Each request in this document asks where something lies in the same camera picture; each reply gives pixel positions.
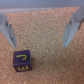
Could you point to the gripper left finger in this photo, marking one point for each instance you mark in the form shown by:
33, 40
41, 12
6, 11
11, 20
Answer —
7, 29

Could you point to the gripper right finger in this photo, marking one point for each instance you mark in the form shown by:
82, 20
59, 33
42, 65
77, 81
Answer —
71, 29

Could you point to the purple block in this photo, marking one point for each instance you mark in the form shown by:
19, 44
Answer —
22, 60

